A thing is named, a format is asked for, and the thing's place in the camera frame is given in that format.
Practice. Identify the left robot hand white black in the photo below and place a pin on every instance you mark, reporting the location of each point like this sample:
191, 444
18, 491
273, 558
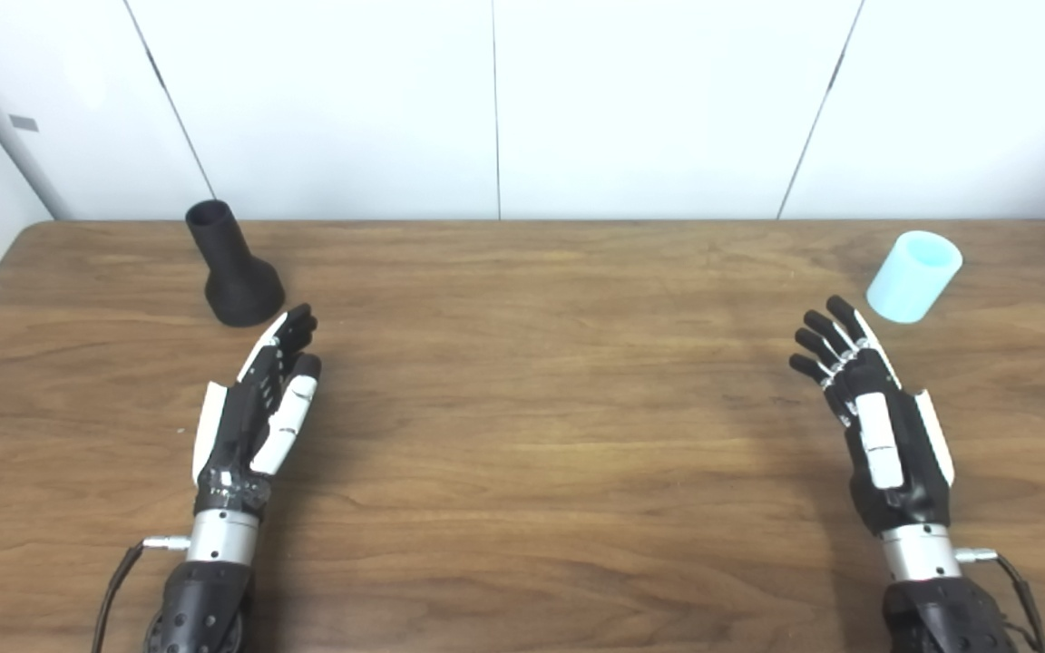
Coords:
237, 435

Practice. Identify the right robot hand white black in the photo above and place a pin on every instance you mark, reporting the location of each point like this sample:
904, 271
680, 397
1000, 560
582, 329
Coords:
908, 462

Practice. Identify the light blue cylinder cup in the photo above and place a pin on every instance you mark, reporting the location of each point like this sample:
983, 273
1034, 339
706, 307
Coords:
908, 281

